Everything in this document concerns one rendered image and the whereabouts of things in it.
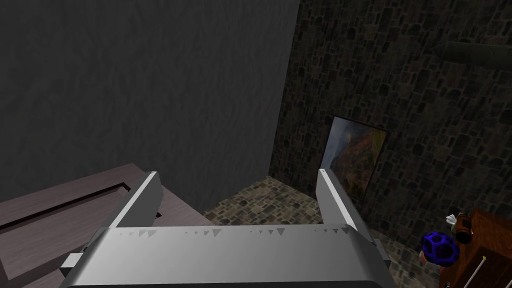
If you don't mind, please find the framed landscape painting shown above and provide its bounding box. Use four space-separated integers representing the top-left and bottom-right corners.
321 115 391 201

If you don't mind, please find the brown wooden cabinet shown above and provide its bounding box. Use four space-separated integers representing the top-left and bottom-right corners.
0 162 215 288

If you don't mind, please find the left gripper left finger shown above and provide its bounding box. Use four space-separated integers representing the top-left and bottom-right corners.
108 171 164 229

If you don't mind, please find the brown wooden side table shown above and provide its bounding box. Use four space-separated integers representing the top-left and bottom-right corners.
419 206 512 288

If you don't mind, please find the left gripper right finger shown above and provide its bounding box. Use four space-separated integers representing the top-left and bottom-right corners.
315 168 361 235

